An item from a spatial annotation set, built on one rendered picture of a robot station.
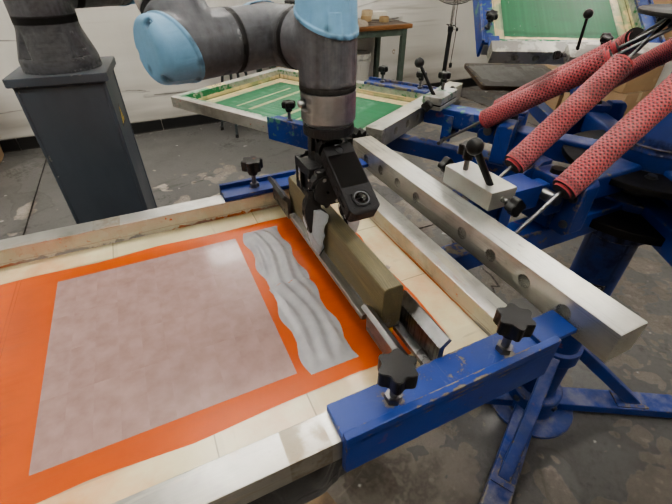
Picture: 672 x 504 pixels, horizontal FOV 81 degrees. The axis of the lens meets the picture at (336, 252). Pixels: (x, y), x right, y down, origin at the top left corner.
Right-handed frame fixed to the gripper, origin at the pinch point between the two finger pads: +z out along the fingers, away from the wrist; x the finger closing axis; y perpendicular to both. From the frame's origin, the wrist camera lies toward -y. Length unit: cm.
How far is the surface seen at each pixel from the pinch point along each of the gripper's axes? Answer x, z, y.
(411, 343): -1.2, 2.3, -21.1
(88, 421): 37.9, 5.2, -12.9
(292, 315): 10.6, 4.5, -7.6
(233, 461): 23.5, 1.8, -26.5
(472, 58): -373, 66, 380
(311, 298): 6.6, 4.7, -5.4
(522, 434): -60, 84, -14
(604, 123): -92, -1, 19
